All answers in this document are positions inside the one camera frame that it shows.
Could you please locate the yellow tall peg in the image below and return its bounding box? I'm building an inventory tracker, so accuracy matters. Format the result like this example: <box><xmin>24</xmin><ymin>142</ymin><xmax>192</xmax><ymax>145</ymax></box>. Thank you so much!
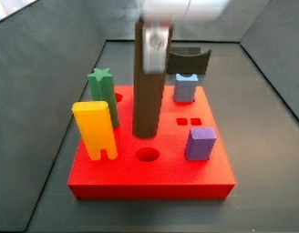
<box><xmin>72</xmin><ymin>101</ymin><xmax>117</xmax><ymax>160</ymax></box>

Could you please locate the black curved fixture bracket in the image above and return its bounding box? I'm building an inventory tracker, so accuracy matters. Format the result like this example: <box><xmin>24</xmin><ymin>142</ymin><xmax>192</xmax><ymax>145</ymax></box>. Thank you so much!
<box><xmin>168</xmin><ymin>47</ymin><xmax>211</xmax><ymax>75</ymax></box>

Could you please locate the purple square peg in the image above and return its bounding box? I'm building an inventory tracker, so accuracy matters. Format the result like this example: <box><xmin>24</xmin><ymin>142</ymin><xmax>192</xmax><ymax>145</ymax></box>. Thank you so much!
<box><xmin>184</xmin><ymin>127</ymin><xmax>216</xmax><ymax>161</ymax></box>

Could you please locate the blue notched peg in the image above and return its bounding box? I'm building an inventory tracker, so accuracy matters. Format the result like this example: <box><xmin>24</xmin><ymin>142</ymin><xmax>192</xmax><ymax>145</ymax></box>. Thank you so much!
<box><xmin>173</xmin><ymin>74</ymin><xmax>198</xmax><ymax>103</ymax></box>

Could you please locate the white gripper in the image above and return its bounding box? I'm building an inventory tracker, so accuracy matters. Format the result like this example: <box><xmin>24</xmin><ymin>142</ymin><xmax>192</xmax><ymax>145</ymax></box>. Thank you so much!
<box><xmin>140</xmin><ymin>0</ymin><xmax>230</xmax><ymax>74</ymax></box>

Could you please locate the brown oval cylinder peg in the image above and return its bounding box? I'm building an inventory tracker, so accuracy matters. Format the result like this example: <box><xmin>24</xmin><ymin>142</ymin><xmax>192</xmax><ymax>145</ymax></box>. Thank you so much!
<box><xmin>132</xmin><ymin>18</ymin><xmax>172</xmax><ymax>138</ymax></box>

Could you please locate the red peg board base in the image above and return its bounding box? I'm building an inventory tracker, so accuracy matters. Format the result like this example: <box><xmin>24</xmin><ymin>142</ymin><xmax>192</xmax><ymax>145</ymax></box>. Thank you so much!
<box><xmin>68</xmin><ymin>86</ymin><xmax>236</xmax><ymax>199</ymax></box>

